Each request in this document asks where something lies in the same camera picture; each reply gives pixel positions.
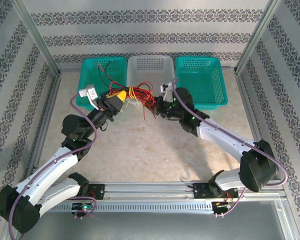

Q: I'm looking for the teal plastic basket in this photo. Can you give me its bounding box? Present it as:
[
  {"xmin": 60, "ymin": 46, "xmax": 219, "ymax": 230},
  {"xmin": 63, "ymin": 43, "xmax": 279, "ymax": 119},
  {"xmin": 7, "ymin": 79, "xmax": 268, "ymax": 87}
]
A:
[
  {"xmin": 75, "ymin": 56, "xmax": 128, "ymax": 112},
  {"xmin": 174, "ymin": 56, "xmax": 229, "ymax": 111}
]

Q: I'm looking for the white plastic basket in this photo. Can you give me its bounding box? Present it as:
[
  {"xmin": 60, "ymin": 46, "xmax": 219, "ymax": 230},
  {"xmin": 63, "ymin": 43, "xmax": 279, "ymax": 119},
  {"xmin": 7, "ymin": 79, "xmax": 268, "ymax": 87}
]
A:
[{"xmin": 126, "ymin": 55, "xmax": 178, "ymax": 109}]

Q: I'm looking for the grey metal panel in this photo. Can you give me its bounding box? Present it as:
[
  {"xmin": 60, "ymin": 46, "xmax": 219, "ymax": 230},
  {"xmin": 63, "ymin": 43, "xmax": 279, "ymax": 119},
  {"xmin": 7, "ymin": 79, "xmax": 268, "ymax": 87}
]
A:
[{"xmin": 13, "ymin": 211, "xmax": 295, "ymax": 240}]

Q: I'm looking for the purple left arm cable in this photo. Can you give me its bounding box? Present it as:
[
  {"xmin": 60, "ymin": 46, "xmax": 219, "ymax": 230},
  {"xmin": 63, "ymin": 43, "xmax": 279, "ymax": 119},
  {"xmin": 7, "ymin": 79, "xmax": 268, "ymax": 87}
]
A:
[{"xmin": 8, "ymin": 93, "xmax": 100, "ymax": 240}]

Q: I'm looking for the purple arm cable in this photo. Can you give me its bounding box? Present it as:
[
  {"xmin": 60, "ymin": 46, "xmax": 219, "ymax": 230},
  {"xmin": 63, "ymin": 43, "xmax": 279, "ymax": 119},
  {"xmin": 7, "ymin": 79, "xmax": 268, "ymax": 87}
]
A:
[
  {"xmin": 171, "ymin": 76, "xmax": 289, "ymax": 219},
  {"xmin": 8, "ymin": 93, "xmax": 100, "ymax": 240}
]

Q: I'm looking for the aluminium side rail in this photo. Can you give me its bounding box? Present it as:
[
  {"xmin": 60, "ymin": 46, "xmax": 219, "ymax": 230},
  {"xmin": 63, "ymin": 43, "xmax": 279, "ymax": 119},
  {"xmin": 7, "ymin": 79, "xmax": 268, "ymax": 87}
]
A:
[
  {"xmin": 24, "ymin": 71, "xmax": 63, "ymax": 183},
  {"xmin": 233, "ymin": 68, "xmax": 290, "ymax": 198}
]

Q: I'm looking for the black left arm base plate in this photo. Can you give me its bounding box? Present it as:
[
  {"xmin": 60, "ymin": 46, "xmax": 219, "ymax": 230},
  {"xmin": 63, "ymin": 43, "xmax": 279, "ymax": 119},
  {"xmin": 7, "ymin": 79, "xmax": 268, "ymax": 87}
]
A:
[{"xmin": 86, "ymin": 183, "xmax": 106, "ymax": 201}]

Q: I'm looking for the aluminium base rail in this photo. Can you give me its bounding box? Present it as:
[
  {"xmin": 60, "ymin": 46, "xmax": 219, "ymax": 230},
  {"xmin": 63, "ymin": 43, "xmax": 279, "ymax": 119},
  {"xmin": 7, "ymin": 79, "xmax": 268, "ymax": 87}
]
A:
[{"xmin": 49, "ymin": 181, "xmax": 287, "ymax": 201}]

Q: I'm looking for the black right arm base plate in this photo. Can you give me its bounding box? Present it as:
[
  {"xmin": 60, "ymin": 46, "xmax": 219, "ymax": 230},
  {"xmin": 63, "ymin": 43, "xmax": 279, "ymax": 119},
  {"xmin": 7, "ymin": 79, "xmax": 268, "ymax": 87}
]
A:
[{"xmin": 192, "ymin": 182, "xmax": 240, "ymax": 200}]

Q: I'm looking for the slotted grey cable duct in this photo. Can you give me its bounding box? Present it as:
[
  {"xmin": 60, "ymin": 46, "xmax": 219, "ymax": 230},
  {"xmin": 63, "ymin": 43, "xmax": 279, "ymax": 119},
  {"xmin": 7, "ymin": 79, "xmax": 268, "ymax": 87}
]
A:
[{"xmin": 43, "ymin": 201, "xmax": 215, "ymax": 213}]

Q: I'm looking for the aluminium frame post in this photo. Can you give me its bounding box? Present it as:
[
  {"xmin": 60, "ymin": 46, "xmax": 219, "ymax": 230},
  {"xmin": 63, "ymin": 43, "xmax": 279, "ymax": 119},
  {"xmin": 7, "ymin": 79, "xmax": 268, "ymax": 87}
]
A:
[
  {"xmin": 234, "ymin": 0, "xmax": 284, "ymax": 75},
  {"xmin": 11, "ymin": 0, "xmax": 62, "ymax": 77}
]

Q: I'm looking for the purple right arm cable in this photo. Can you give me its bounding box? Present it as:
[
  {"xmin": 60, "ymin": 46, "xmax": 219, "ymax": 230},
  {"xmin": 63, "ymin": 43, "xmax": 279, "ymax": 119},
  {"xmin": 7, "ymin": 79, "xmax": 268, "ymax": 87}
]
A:
[{"xmin": 171, "ymin": 76, "xmax": 289, "ymax": 219}]

